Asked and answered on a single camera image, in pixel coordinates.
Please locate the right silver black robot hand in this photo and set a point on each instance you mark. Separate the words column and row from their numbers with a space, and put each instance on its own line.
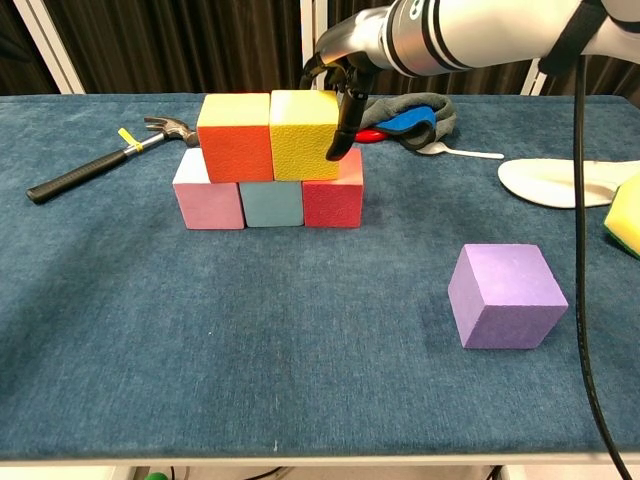
column 355, row 42

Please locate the yellow foam cube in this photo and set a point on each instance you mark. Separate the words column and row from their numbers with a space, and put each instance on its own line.
column 302, row 150

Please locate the orange foam cube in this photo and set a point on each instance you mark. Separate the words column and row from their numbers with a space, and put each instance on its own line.
column 235, row 150

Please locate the purple foam cube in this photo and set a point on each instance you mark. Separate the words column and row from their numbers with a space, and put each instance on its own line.
column 505, row 300

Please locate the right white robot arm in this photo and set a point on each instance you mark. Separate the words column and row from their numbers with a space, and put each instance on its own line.
column 500, row 30

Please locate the red disc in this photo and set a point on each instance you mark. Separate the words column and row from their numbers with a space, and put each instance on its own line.
column 370, row 136

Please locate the grey cloth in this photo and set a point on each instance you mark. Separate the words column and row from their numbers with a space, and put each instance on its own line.
column 440, row 115

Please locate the black pleated curtain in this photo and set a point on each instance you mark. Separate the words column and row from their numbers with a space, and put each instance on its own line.
column 600, row 80
column 20, row 60
column 175, row 45
column 475, row 82

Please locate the white plastic spoon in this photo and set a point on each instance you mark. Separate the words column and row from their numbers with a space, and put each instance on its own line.
column 470, row 153

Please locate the red foam cube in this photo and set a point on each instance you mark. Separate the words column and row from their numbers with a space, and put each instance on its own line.
column 332, row 205

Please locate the teal foam cube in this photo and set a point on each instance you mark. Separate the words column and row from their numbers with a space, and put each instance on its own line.
column 272, row 202

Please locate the pink foam cube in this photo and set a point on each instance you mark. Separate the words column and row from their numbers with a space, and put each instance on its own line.
column 210, row 205

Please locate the white shoe insole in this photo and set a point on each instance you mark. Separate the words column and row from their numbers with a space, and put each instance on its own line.
column 540, row 182

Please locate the yellow green sponge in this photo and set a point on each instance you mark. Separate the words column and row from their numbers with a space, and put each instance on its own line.
column 625, row 210

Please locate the blue fabric table cover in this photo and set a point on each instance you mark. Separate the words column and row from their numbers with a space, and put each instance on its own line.
column 250, row 350

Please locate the green rounded object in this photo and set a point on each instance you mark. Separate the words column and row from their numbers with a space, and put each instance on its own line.
column 157, row 476

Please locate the white partition post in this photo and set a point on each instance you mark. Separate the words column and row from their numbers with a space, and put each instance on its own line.
column 310, row 20
column 47, row 45
column 532, row 82

